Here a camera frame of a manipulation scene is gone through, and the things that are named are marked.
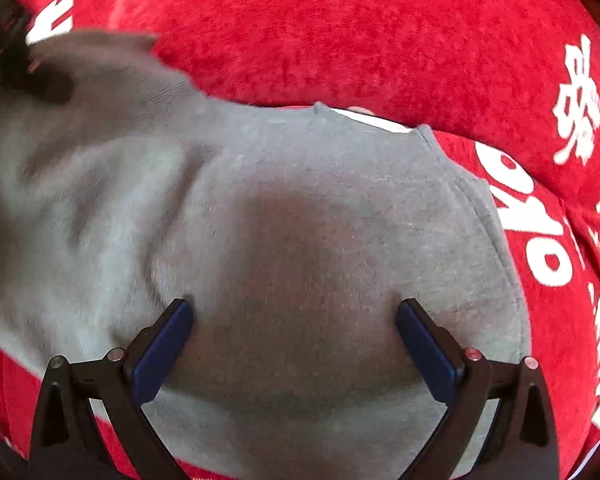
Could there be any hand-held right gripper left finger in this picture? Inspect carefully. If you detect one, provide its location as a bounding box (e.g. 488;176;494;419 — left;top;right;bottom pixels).
29;298;195;480

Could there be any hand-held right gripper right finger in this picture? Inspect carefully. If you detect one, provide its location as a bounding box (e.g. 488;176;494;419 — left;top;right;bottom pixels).
395;297;562;480

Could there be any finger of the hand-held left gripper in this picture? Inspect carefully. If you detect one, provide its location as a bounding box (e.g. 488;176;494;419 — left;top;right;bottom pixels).
0;5;77;107

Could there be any grey knit garment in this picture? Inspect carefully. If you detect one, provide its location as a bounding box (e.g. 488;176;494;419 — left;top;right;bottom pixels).
0;29;532;480

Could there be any red printed blanket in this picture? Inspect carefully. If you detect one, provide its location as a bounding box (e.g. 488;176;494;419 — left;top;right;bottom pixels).
0;0;600;480

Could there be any red printed pillow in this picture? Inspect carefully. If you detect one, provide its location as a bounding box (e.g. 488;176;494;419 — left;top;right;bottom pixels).
109;0;600;222

